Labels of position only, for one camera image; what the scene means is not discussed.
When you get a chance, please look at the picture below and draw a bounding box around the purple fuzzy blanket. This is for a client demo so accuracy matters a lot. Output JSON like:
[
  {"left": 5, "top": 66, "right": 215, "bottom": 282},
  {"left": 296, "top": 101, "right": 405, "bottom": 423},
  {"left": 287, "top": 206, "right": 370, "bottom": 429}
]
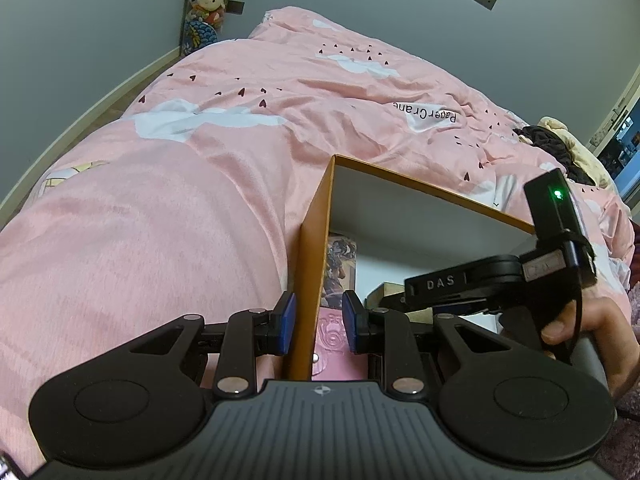
[{"left": 595, "top": 405, "right": 640, "bottom": 480}]

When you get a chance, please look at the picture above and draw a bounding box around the printed photo card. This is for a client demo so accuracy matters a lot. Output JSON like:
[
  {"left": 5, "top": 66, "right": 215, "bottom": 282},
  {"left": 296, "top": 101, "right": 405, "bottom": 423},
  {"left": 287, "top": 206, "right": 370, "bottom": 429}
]
[{"left": 320, "top": 232, "right": 359, "bottom": 309}]

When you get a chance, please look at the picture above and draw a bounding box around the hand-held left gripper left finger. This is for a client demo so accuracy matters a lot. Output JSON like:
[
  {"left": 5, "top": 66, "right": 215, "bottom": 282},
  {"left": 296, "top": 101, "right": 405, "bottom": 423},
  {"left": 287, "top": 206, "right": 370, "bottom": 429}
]
[{"left": 112, "top": 291, "right": 298, "bottom": 397}]

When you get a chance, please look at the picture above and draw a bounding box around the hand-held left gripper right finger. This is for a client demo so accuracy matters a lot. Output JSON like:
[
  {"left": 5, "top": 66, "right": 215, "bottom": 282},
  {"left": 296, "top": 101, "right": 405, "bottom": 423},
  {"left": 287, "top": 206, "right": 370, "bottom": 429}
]
[{"left": 341, "top": 289, "right": 538, "bottom": 397}]

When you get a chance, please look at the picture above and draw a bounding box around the pink snap wallet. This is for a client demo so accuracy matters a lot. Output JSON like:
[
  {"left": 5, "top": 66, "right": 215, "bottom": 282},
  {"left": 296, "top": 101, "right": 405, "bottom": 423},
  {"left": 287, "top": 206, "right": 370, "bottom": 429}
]
[{"left": 310, "top": 307, "right": 372, "bottom": 382}]

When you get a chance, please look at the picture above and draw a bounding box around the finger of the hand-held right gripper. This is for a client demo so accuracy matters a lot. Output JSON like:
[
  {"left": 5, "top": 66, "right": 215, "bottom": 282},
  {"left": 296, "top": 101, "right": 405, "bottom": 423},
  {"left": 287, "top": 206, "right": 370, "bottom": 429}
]
[{"left": 385, "top": 293, "right": 497, "bottom": 318}]

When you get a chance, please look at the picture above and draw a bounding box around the black cable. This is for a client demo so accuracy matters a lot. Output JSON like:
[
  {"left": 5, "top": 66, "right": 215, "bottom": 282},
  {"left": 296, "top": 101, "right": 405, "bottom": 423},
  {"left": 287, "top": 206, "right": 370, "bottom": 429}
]
[{"left": 562, "top": 230, "right": 601, "bottom": 363}]

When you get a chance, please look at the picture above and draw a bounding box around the pink printed duvet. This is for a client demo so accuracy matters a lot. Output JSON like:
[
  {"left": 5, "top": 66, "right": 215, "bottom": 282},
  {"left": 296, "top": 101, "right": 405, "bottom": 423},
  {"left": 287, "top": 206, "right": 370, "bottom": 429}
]
[{"left": 0, "top": 6, "right": 640, "bottom": 461}]

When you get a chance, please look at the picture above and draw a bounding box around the white door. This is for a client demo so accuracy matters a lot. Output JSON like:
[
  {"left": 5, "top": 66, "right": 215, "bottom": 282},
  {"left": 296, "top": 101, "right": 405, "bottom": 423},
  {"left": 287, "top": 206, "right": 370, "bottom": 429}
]
[{"left": 590, "top": 67, "right": 640, "bottom": 158}]

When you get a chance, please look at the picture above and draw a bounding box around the person's right hand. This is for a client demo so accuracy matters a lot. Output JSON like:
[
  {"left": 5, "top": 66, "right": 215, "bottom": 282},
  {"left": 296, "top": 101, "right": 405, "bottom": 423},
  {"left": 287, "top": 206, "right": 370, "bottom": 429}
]
[{"left": 541, "top": 280, "right": 640, "bottom": 411}]

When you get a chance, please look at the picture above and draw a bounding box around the orange cardboard box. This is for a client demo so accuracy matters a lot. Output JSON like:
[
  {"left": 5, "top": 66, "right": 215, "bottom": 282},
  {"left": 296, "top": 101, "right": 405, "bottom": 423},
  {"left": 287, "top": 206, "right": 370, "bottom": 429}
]
[{"left": 285, "top": 155, "right": 538, "bottom": 382}]

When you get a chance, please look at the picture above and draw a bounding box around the cream blanket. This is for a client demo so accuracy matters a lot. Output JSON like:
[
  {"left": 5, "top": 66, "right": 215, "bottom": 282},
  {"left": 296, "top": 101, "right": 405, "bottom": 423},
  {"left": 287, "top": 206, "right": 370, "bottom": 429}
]
[{"left": 537, "top": 116, "right": 617, "bottom": 189}]

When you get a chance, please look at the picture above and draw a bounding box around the small tan box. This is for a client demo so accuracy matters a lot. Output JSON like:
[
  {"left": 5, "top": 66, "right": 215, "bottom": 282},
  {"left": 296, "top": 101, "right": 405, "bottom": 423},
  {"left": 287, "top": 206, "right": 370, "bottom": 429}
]
[{"left": 364, "top": 281, "right": 436, "bottom": 322}]

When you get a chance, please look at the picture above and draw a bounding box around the column of plush toys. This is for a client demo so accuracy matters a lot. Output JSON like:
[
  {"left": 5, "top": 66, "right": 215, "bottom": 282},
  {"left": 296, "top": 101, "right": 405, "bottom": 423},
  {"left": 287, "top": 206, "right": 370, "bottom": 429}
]
[{"left": 180, "top": 0, "right": 237, "bottom": 57}]

